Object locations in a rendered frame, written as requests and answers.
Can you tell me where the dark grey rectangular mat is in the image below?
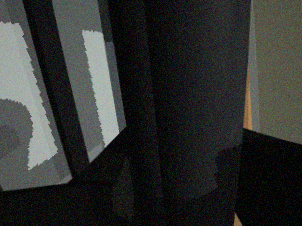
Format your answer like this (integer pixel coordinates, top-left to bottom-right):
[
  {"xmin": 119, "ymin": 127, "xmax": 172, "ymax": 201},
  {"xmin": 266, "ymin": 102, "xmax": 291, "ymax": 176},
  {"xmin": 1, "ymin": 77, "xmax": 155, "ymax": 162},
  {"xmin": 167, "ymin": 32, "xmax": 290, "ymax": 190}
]
[{"xmin": 97, "ymin": 0, "xmax": 126, "ymax": 133}]

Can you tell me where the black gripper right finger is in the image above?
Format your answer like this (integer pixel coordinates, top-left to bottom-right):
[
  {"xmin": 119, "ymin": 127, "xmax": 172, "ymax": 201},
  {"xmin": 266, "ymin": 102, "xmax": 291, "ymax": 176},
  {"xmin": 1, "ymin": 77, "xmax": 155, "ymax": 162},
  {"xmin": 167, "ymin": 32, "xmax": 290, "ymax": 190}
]
[{"xmin": 235, "ymin": 128, "xmax": 302, "ymax": 226}]

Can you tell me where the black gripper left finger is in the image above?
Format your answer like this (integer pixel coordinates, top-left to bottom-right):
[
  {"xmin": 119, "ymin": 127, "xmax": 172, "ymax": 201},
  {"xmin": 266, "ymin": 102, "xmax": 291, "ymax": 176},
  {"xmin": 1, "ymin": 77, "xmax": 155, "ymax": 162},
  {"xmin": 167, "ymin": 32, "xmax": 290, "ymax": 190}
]
[{"xmin": 0, "ymin": 127, "xmax": 139, "ymax": 226}]

